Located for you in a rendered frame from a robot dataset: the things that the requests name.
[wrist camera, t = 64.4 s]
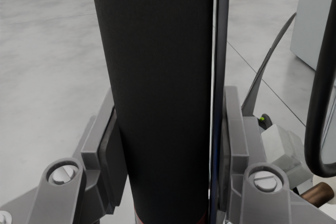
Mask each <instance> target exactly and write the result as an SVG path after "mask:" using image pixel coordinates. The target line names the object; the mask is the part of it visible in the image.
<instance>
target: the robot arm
mask: <svg viewBox="0 0 336 224"><path fill-rule="evenodd" d="M127 176H128V170H127V165H126V160H125V155H124V150H123V145H122V140H121V135H120V130H119V124H118V119H117V114H116V109H115V104H114V99H113V94H112V89H111V86H110V87H109V89H108V91H107V93H106V96H105V98H104V100H103V102H102V104H101V107H100V109H99V111H98V113H97V115H91V116H90V118H89V120H88V122H87V124H86V126H85V128H84V130H83V132H82V134H81V136H80V138H79V141H78V143H77V145H76V147H75V149H74V151H73V153H72V155H71V157H65V158H60V159H58V160H56V161H54V162H52V163H51V164H49V165H48V166H47V167H46V169H45V170H44V172H43V173H42V176H41V179H40V182H39V185H37V186H35V187H33V188H32V189H30V190H28V191H26V192H24V193H23V194H21V195H19V196H17V197H15V198H14V199H12V200H10V201H8V202H7V203H5V204H3V205H1V206H0V224H100V219H101V218H102V217H104V216H105V215H114V211H115V207H119V206H120V204H121V200H122V196H123V192H124V188H125V184H126V180H127ZM218 187H219V206H220V211H225V216H226V220H228V221H229V222H230V223H231V224H336V220H335V219H333V218H332V217H330V216H329V215H327V214H326V213H324V212H323V211H321V210H320V209H318V208H317V207H315V206H314V205H312V204H311V203H309V202H308V201H306V200H305V199H304V198H302V197H301V196H299V195H298V194H296V193H295V192H293V191H292V190H290V184H289V179H288V176H287V175H286V174H285V172H284V171H283V170H282V169H280V168H279V167H277V166H275V165H273V164H271V163H268V161H267V157H266V153H265V149H264V144H263V140H262V136H261V131H260V127H259V123H258V119H257V117H256V116H242V110H241V104H240V98H239V92H238V87H237V85H225V86H224V96H223V113H222V124H221V140H220V158H219V177H218Z"/></svg>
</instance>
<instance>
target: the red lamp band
mask: <svg viewBox="0 0 336 224"><path fill-rule="evenodd" d="M133 206H134V203H133ZM134 212H135V217H136V222H137V224H144V223H143V222H142V221H141V220H140V218H139V217H138V215H137V213H136V210H135V206H134ZM208 218H209V199H208V205H207V209H206V212H205V214H204V215H203V217H202V218H201V219H200V221H199V222H197V223H196V224H208Z"/></svg>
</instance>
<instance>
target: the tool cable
mask: <svg viewBox="0 0 336 224"><path fill-rule="evenodd" d="M335 78H336V0H331V5H330V9H329V13H328V18H327V22H326V26H325V31H324V35H323V39H322V44H321V48H320V52H319V57H318V62H317V66H316V71H315V76H314V80H313V85H312V91H311V96H310V101H309V107H308V113H307V120H306V128H305V137H304V158H305V162H306V165H307V166H308V168H309V169H310V171H311V172H312V173H313V174H314V175H313V186H315V185H317V184H318V183H320V182H324V183H327V184H328V185H329V186H330V187H331V188H332V190H333V192H334V198H333V199H331V200H330V201H328V202H327V204H330V205H336V162H334V163H329V164H323V162H322V157H321V145H322V137H323V131H324V126H325V121H326V116H327V111H328V107H329V102H330V98H331V94H332V90H333V86H334V82H335Z"/></svg>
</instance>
